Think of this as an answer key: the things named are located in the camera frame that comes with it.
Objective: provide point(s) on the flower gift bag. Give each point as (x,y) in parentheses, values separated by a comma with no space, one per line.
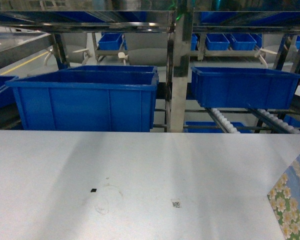
(284,199)

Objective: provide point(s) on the large blue bin behind table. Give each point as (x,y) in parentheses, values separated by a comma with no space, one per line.
(78,100)

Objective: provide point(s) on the QR code sticker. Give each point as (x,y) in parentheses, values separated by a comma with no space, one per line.
(176,202)

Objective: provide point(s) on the blue bin behind table centre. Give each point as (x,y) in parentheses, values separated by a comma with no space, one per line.
(249,88)

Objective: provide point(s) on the steel rack upright post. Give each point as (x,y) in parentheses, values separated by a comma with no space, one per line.
(178,59)

